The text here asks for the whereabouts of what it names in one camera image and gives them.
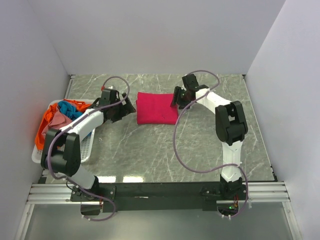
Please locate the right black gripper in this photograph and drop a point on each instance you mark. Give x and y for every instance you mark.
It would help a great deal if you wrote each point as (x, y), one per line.
(177, 92)

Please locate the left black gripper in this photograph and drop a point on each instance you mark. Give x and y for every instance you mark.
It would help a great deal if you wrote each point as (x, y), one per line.
(126, 108)

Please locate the magenta t shirt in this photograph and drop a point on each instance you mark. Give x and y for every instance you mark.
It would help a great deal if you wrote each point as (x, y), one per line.
(153, 108)

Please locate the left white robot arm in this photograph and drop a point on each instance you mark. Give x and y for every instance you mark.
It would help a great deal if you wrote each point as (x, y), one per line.
(62, 147)

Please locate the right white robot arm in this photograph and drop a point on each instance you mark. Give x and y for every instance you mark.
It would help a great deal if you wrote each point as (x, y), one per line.
(230, 127)

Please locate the white plastic laundry basket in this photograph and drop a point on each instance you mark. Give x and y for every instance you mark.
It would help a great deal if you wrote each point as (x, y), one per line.
(85, 149)

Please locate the teal t shirt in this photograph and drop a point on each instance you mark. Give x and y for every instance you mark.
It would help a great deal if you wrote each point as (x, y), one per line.
(69, 110)

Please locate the dusty pink t shirt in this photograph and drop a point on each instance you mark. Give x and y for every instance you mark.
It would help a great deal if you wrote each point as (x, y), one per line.
(58, 121)

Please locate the orange t shirt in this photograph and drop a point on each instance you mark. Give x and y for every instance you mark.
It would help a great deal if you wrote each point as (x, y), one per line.
(48, 115)

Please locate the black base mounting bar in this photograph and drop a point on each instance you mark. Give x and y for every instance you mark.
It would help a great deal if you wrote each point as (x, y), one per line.
(143, 196)

